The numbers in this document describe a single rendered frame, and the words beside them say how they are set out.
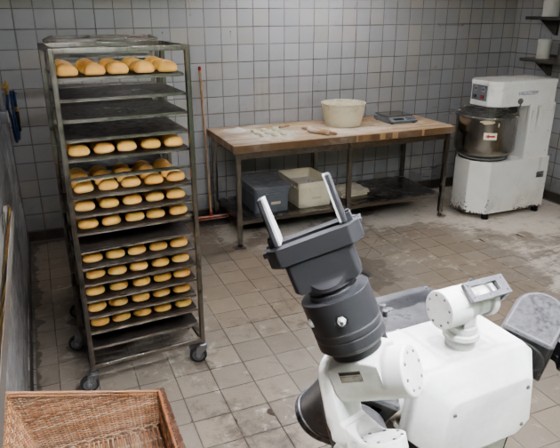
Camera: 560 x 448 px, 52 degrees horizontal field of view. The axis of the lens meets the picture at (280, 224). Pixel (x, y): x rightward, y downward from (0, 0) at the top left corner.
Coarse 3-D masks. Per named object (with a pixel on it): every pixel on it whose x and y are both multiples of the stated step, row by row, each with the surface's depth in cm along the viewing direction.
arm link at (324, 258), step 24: (360, 216) 68; (288, 240) 71; (312, 240) 67; (336, 240) 67; (288, 264) 68; (312, 264) 68; (336, 264) 67; (360, 264) 68; (312, 288) 68; (336, 288) 67; (360, 288) 68; (312, 312) 68; (336, 312) 67; (360, 312) 67; (336, 336) 68
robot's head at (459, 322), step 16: (448, 288) 96; (480, 288) 97; (432, 304) 96; (448, 304) 93; (464, 304) 93; (480, 304) 95; (496, 304) 96; (432, 320) 97; (448, 320) 93; (464, 320) 94; (448, 336) 98; (464, 336) 97
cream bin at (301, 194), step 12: (300, 168) 563; (312, 168) 561; (288, 180) 532; (300, 180) 546; (312, 180) 552; (300, 192) 517; (312, 192) 521; (324, 192) 527; (300, 204) 521; (312, 204) 526
